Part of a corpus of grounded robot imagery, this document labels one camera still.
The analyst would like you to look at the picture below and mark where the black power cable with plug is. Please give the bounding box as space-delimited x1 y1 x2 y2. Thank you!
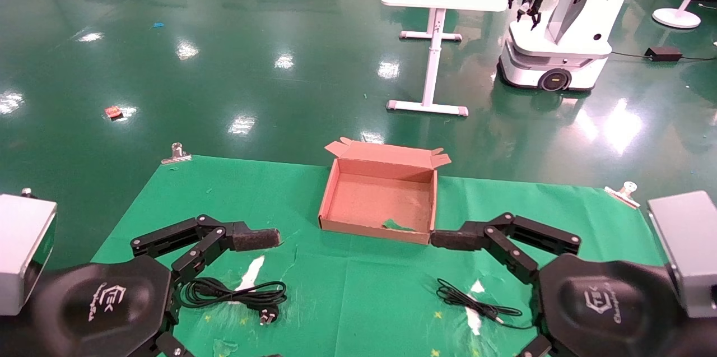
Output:
178 277 288 326

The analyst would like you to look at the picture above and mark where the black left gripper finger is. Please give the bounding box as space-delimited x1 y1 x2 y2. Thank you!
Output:
130 214 281 286

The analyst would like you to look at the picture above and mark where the green scrap of cloth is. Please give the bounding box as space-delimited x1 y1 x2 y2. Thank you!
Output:
383 218 418 233

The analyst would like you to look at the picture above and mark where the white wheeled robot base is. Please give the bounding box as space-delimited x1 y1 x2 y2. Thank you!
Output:
497 0 648 92

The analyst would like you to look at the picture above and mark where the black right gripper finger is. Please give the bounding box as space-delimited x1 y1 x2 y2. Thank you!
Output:
430 212 581 286

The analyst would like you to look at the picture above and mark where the open brown cardboard box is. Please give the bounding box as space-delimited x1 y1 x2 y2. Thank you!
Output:
318 137 452 245

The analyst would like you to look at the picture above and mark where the silver metal table clip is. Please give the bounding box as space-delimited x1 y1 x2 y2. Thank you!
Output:
604 181 640 209
161 142 192 165

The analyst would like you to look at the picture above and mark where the green table cloth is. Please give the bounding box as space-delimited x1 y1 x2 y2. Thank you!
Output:
91 155 667 357

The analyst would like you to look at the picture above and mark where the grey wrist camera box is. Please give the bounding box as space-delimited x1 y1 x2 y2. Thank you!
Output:
0 188 58 317
647 191 717 318

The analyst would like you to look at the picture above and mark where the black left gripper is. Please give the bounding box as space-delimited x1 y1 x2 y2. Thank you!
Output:
0 255 195 357

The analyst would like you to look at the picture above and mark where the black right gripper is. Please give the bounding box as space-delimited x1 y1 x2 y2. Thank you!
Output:
516 253 717 357

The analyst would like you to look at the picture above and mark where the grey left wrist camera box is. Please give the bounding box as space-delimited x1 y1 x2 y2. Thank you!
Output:
0 188 58 317

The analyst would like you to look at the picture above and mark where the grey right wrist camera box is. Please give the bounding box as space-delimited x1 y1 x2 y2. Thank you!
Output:
647 191 717 318

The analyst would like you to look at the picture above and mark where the black power adapter with cord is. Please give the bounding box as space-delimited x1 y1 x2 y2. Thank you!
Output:
609 46 717 63

